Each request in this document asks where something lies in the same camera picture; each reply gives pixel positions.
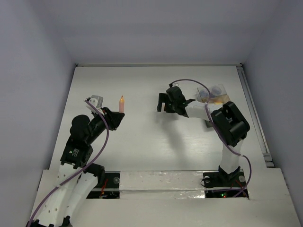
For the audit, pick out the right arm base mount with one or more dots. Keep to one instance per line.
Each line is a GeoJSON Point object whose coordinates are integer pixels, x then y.
{"type": "Point", "coordinates": [218, 188]}

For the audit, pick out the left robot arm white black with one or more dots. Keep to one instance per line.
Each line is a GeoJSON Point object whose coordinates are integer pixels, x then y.
{"type": "Point", "coordinates": [77, 175]}

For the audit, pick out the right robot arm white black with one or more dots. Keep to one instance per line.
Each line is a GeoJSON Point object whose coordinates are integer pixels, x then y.
{"type": "Point", "coordinates": [226, 119]}

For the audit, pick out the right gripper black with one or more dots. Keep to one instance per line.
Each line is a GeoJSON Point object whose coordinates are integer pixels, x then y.
{"type": "Point", "coordinates": [164, 97]}

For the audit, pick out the pink highlighter marker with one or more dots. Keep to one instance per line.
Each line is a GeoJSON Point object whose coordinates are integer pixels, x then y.
{"type": "Point", "coordinates": [121, 105]}

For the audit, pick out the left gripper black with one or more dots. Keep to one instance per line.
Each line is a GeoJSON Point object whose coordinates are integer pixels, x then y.
{"type": "Point", "coordinates": [113, 118]}

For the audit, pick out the three-compartment desk organizer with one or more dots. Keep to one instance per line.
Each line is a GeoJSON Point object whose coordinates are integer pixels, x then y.
{"type": "Point", "coordinates": [222, 98]}

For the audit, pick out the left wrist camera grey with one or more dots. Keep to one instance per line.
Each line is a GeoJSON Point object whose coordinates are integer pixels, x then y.
{"type": "Point", "coordinates": [96, 101]}

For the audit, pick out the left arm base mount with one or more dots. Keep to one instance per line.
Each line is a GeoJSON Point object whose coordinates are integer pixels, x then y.
{"type": "Point", "coordinates": [108, 189]}

